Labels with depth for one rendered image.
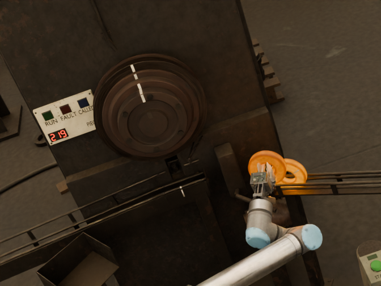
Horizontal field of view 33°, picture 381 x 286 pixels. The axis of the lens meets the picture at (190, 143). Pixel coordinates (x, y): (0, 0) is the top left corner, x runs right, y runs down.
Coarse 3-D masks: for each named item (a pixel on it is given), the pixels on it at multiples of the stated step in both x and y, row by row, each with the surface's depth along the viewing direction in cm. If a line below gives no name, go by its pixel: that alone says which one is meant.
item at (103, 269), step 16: (80, 240) 284; (96, 240) 277; (64, 256) 280; (80, 256) 286; (96, 256) 286; (112, 256) 274; (48, 272) 276; (64, 272) 282; (80, 272) 282; (96, 272) 278; (112, 272) 274
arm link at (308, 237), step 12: (300, 228) 232; (312, 228) 231; (288, 240) 228; (300, 240) 229; (312, 240) 229; (264, 252) 223; (276, 252) 224; (288, 252) 226; (300, 252) 229; (240, 264) 219; (252, 264) 219; (264, 264) 220; (276, 264) 223; (216, 276) 215; (228, 276) 214; (240, 276) 216; (252, 276) 218
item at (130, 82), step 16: (128, 80) 257; (144, 80) 257; (160, 80) 258; (176, 80) 261; (112, 96) 260; (192, 96) 266; (112, 112) 261; (192, 112) 268; (112, 128) 265; (192, 128) 273; (176, 144) 276
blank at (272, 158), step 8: (264, 152) 260; (272, 152) 260; (256, 160) 261; (264, 160) 260; (272, 160) 259; (280, 160) 258; (248, 168) 264; (256, 168) 263; (280, 168) 260; (280, 176) 263
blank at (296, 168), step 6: (288, 162) 270; (294, 162) 270; (288, 168) 271; (294, 168) 270; (300, 168) 270; (294, 174) 272; (300, 174) 271; (306, 174) 272; (282, 180) 277; (288, 180) 277; (294, 180) 274; (300, 180) 273; (288, 186) 277; (294, 186) 276; (300, 186) 275
